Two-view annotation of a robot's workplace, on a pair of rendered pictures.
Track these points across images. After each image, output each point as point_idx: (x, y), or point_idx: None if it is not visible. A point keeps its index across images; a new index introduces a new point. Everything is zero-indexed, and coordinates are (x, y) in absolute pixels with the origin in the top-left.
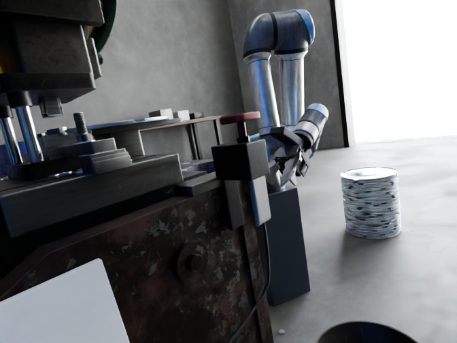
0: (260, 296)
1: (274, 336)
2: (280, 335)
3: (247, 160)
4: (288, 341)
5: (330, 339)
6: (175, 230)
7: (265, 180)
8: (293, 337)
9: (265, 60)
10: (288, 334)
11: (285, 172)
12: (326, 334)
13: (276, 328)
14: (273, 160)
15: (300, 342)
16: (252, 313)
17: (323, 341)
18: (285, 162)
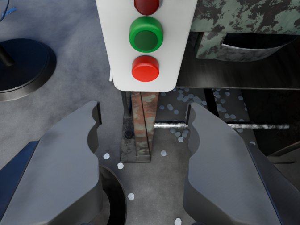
0: (130, 106)
1: (180, 210)
2: (176, 216)
3: None
4: (164, 212)
5: (119, 224)
6: None
7: (97, 10)
8: (163, 222)
9: None
10: (170, 222)
11: (78, 118)
12: (123, 223)
13: (186, 223)
14: (230, 204)
15: (153, 219)
16: (130, 95)
17: (123, 214)
18: (89, 177)
